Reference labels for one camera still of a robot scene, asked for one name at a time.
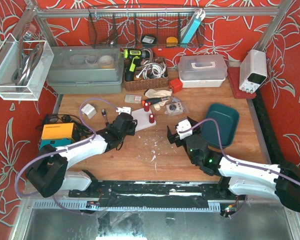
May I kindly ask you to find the white peg board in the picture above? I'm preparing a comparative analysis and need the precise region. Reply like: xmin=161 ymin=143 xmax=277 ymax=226
xmin=131 ymin=108 xmax=157 ymax=132

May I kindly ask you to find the red spring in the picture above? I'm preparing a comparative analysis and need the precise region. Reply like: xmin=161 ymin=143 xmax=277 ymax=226
xmin=148 ymin=114 xmax=155 ymax=124
xmin=143 ymin=102 xmax=150 ymax=112

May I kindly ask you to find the red handled ratchet wrench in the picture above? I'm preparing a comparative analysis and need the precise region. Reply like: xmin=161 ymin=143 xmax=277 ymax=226
xmin=101 ymin=108 xmax=109 ymax=126

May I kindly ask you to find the teal plastic tray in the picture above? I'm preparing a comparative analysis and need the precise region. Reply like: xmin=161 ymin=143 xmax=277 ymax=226
xmin=201 ymin=103 xmax=240 ymax=149

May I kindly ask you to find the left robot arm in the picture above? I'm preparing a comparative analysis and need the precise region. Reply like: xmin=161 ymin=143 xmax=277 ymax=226
xmin=25 ymin=112 xmax=138 ymax=198

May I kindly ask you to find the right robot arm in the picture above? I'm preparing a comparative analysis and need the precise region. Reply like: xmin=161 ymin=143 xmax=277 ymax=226
xmin=167 ymin=117 xmax=300 ymax=213

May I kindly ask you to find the clear drill bit case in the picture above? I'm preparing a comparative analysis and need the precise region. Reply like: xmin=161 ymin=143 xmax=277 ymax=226
xmin=124 ymin=94 xmax=142 ymax=104

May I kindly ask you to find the orange black screwdriver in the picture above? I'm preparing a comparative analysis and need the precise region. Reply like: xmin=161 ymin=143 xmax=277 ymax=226
xmin=141 ymin=96 xmax=172 ymax=106

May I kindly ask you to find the beige work glove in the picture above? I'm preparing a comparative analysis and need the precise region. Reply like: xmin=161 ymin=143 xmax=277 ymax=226
xmin=144 ymin=89 xmax=173 ymax=111

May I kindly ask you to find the woven wicker basket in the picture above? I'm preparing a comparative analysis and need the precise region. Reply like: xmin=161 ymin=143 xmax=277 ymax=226
xmin=123 ymin=57 xmax=169 ymax=91

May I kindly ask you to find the orange cube adapter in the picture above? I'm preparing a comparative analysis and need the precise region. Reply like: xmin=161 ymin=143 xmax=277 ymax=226
xmin=168 ymin=78 xmax=183 ymax=94

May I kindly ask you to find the white plug adapter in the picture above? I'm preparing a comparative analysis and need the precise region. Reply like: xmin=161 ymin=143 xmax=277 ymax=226
xmin=80 ymin=103 xmax=97 ymax=119

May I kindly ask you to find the white clear storage box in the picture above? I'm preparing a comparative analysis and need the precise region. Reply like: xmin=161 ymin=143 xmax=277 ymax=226
xmin=178 ymin=54 xmax=228 ymax=88

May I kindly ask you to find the red book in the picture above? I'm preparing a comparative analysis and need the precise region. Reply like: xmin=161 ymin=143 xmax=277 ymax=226
xmin=227 ymin=66 xmax=257 ymax=100

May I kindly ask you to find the yellow teal device box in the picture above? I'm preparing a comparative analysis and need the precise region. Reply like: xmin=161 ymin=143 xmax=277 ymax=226
xmin=39 ymin=122 xmax=80 ymax=149

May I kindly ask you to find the grey lidded storage box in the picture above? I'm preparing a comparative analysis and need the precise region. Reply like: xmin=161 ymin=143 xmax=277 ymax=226
xmin=46 ymin=46 xmax=124 ymax=95

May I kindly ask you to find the white bench power supply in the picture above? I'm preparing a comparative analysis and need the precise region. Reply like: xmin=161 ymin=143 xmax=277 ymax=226
xmin=238 ymin=49 xmax=268 ymax=94

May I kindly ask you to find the yellow tape measure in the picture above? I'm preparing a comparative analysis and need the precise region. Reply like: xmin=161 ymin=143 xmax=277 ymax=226
xmin=166 ymin=36 xmax=179 ymax=48

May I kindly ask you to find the black tape measure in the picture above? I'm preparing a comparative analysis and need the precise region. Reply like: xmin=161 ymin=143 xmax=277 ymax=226
xmin=140 ymin=34 xmax=157 ymax=48

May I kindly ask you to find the blue white power bank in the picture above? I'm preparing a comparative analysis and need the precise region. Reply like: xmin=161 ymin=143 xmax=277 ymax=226
xmin=180 ymin=8 xmax=206 ymax=48

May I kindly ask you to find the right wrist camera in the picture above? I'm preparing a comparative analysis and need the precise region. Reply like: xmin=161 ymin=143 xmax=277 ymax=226
xmin=175 ymin=119 xmax=193 ymax=140

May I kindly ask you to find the small white metal bracket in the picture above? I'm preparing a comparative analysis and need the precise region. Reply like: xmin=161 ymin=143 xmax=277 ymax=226
xmin=171 ymin=97 xmax=181 ymax=103

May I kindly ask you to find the white coiled cable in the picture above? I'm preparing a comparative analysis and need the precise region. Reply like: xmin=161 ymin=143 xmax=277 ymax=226
xmin=136 ymin=62 xmax=167 ymax=80

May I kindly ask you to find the green black cordless drill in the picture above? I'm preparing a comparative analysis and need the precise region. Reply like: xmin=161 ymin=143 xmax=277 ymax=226
xmin=123 ymin=48 xmax=153 ymax=82

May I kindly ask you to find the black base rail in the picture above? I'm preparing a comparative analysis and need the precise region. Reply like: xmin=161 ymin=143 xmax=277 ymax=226
xmin=68 ymin=180 xmax=245 ymax=209

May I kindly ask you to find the black wire shelf basket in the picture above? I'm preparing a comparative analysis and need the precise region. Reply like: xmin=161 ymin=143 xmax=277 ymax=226
xmin=87 ymin=3 xmax=205 ymax=48

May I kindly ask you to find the clear acrylic wall bin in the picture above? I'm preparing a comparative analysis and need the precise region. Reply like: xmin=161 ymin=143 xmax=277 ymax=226
xmin=0 ymin=34 xmax=54 ymax=101

